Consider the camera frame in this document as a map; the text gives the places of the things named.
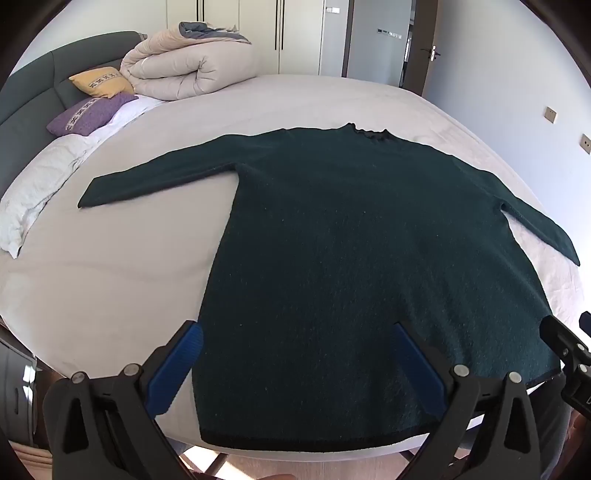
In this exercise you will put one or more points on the yellow patterned pillow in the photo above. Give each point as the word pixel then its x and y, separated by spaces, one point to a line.
pixel 104 83

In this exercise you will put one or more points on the grey folded blanket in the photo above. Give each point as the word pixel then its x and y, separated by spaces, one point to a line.
pixel 207 31

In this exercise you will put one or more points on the person's grey trousers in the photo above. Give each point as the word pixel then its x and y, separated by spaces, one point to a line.
pixel 549 424

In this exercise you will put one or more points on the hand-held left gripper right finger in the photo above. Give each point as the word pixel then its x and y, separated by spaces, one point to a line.
pixel 420 369

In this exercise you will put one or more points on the dark green sweater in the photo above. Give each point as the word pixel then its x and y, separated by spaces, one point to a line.
pixel 351 258

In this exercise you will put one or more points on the dark brown door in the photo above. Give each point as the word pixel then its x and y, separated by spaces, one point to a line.
pixel 418 41

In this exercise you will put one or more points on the dark grey padded headboard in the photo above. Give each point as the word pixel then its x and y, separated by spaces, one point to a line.
pixel 27 106

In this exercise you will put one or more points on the white pillow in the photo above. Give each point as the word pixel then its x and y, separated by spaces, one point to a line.
pixel 41 184

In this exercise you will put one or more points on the purple patterned pillow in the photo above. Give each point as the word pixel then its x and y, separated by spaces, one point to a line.
pixel 90 114

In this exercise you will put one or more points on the folded beige duvet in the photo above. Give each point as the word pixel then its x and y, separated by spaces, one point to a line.
pixel 194 69

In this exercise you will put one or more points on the wall control panel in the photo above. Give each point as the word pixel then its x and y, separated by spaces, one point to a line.
pixel 388 33

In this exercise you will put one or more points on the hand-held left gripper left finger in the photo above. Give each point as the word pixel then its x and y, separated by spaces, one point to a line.
pixel 178 364

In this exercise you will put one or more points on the dark bedside cabinet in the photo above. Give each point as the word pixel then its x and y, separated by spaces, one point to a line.
pixel 18 383

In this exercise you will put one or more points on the cream wardrobe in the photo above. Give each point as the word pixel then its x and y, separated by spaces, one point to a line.
pixel 258 32

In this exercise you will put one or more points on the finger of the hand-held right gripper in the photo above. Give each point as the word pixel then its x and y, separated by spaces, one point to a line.
pixel 561 339

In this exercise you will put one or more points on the bed with light sheet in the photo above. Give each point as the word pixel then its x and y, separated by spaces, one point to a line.
pixel 138 277

